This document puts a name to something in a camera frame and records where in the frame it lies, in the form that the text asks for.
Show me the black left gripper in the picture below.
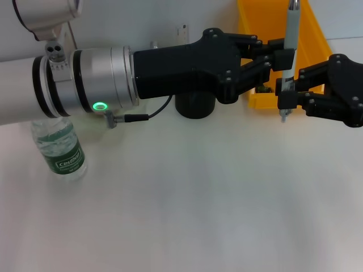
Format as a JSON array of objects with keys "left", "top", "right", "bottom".
[{"left": 132, "top": 27, "right": 296, "bottom": 105}]

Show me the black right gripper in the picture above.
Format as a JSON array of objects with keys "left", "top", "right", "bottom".
[{"left": 277, "top": 53, "right": 363, "bottom": 128}]

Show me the grey ballpoint pen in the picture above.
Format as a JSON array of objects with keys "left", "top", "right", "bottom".
[{"left": 279, "top": 0, "right": 301, "bottom": 123}]

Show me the clear plastic ruler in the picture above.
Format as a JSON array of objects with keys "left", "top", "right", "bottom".
[{"left": 175, "top": 24, "right": 190, "bottom": 46}]

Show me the clear green-label water bottle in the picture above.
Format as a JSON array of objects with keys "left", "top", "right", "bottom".
[{"left": 31, "top": 117, "right": 88, "bottom": 182}]

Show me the black mesh pen cup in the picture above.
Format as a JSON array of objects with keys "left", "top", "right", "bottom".
[{"left": 175, "top": 91, "right": 217, "bottom": 120}]

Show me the yellow plastic bin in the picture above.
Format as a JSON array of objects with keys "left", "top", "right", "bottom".
[{"left": 237, "top": 0, "right": 334, "bottom": 110}]

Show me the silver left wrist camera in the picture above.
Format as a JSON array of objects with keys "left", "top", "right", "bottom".
[{"left": 11, "top": 0, "right": 85, "bottom": 42}]

